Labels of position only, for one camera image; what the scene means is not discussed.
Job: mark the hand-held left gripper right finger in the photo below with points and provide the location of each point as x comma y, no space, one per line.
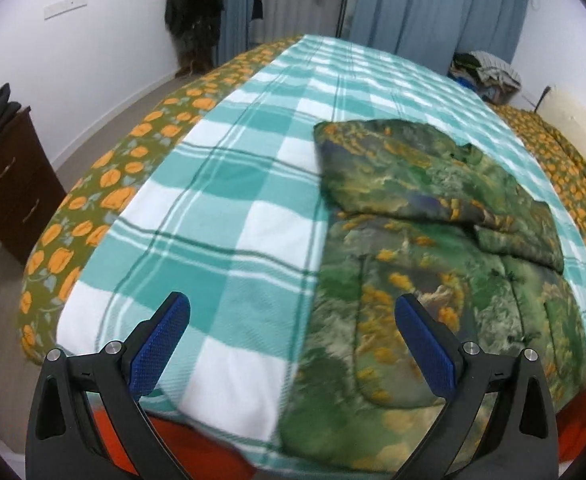
428,345

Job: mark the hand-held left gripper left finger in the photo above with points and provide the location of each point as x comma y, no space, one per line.
155,345

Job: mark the green camouflage jacket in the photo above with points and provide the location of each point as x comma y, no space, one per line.
423,240

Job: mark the pile of clothes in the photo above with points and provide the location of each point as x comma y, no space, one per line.
488,75

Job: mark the orange fleece trousers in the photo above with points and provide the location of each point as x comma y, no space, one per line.
183,440

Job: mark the orange floral duvet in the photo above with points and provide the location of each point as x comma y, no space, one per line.
573,170

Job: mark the teal checked blanket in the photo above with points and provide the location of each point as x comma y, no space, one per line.
233,210

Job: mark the orange floral bedsheet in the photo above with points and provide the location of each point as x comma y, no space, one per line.
108,180

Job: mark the cream pillow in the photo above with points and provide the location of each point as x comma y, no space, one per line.
578,120

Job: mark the dark wooden dresser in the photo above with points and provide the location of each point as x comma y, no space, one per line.
15,190

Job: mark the dark hanging coats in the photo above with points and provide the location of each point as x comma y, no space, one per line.
193,25

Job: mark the wide blue curtain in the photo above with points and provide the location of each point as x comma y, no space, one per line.
433,5

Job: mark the narrow blue curtain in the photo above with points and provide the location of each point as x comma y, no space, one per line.
235,5

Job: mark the white wall plate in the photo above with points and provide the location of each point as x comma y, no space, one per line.
64,6

